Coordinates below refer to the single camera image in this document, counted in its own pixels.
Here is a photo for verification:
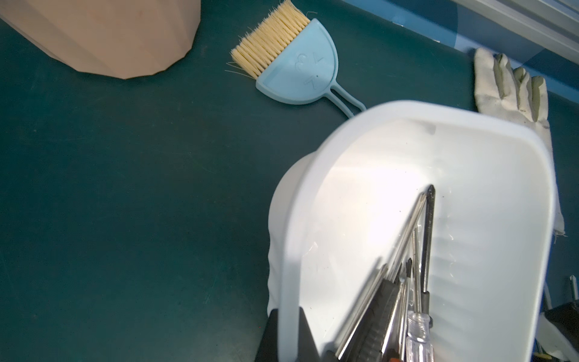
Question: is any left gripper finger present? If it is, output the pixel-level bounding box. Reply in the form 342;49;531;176
254;306;322;362

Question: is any black ribbed handle screwdriver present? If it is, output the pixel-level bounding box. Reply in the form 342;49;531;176
335;192;428;361

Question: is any tan flower pot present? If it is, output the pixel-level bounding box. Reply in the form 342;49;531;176
1;0;201;79

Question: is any beige work glove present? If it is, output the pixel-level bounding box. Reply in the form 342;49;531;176
473;47;566;237

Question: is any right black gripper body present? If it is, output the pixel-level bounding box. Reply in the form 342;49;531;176
533;275;578;361

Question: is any clear handle screwdriver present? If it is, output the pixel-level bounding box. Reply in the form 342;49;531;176
405;229;434;362

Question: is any horizontal aluminium frame rail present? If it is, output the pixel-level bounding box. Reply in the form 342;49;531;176
457;1;578;63

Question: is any white plastic storage box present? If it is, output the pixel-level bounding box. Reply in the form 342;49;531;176
268;101;556;361

